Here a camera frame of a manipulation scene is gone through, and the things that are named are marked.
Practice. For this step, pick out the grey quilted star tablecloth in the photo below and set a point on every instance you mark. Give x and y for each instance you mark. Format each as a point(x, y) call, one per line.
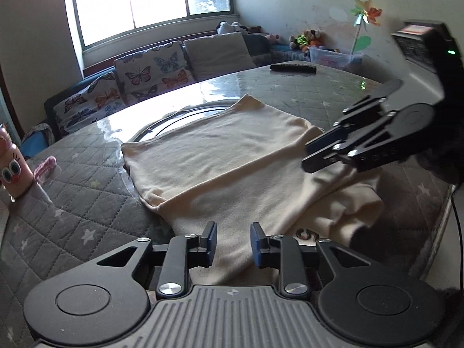
point(72, 195)

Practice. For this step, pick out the beige cushion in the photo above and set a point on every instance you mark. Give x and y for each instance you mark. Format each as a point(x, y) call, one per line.
point(217, 56)

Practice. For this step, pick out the white plush toy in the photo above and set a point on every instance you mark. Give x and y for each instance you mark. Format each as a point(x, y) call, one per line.
point(228, 27)

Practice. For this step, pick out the pink duck face bottle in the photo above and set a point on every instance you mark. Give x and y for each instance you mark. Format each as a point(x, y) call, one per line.
point(12, 168)

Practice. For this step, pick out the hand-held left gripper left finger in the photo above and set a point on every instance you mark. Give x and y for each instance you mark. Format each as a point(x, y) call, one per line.
point(212, 243)

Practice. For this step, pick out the cream garment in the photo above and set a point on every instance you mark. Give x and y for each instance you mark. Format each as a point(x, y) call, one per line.
point(235, 159)

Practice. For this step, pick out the dark blue sofa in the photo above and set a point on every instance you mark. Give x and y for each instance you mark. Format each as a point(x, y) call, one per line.
point(50, 101)

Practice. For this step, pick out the black remote control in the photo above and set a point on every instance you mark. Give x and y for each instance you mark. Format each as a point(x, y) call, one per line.
point(293, 68)

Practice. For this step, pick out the clear plastic storage box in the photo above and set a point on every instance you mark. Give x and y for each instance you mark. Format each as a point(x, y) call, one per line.
point(333, 58)

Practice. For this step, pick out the brown plush bear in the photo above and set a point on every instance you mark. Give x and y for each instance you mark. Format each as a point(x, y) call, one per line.
point(308, 39)

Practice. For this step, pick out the blue cloth on chair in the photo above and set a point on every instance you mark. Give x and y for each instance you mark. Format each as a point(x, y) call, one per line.
point(34, 139)

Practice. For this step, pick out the pink plush toy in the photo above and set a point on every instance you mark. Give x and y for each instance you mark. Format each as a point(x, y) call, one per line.
point(272, 37)

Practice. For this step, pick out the window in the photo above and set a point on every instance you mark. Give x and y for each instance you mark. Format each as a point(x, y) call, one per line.
point(145, 0)

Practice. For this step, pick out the butterfly print cushion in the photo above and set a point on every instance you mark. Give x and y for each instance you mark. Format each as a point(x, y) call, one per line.
point(152, 72)
point(89, 103)

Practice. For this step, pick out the small pink cloth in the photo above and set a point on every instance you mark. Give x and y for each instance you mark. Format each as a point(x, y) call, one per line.
point(45, 166)

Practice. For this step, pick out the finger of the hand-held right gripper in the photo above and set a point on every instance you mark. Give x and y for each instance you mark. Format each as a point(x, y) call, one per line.
point(326, 140)
point(315, 163)

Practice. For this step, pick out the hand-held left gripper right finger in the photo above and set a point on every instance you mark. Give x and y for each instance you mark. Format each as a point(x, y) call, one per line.
point(256, 244)

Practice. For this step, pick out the colourful paper pinwheel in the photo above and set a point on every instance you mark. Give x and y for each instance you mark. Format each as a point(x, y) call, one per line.
point(366, 11)

